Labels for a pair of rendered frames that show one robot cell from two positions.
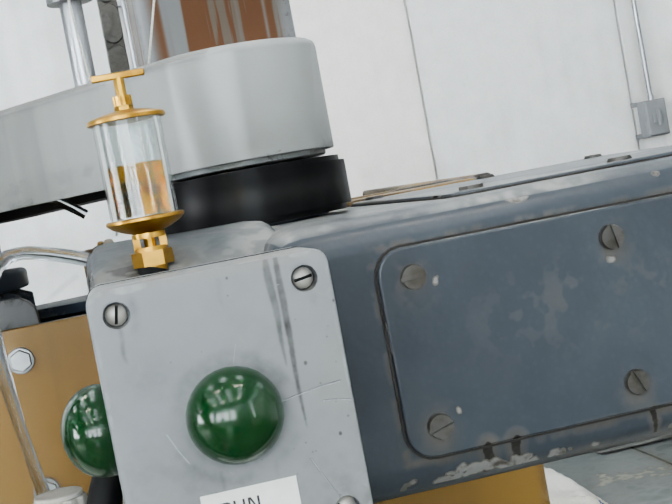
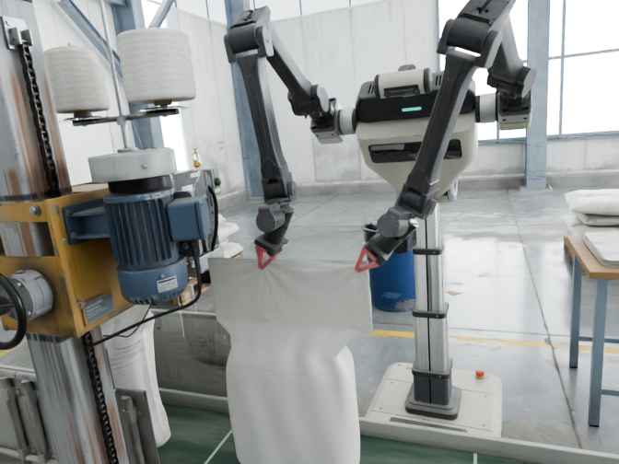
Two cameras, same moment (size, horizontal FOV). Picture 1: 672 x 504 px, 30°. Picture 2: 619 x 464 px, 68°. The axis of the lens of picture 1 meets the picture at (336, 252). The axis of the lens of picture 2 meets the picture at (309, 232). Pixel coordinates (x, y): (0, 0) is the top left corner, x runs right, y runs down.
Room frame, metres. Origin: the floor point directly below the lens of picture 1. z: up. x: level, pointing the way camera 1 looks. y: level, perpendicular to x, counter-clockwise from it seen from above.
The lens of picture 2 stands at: (1.55, 1.14, 1.44)
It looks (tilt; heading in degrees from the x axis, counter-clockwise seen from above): 13 degrees down; 212
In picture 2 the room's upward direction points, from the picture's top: 5 degrees counter-clockwise
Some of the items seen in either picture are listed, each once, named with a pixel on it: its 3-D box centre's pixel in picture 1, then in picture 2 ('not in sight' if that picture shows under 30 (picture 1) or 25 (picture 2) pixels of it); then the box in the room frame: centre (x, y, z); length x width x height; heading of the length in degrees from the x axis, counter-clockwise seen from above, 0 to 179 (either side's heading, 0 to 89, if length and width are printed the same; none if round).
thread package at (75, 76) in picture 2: not in sight; (75, 80); (0.78, 0.00, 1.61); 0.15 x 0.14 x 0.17; 100
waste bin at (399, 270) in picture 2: not in sight; (393, 263); (-1.71, -0.11, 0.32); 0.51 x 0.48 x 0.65; 10
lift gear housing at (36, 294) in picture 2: not in sight; (24, 295); (1.08, 0.10, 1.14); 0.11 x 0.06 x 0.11; 100
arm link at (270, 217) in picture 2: not in sight; (274, 205); (0.58, 0.44, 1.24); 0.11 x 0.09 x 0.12; 8
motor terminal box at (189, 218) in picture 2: not in sight; (191, 223); (0.82, 0.38, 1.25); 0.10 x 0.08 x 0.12; 35
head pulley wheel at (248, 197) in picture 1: (253, 197); not in sight; (0.59, 0.03, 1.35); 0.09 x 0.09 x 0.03
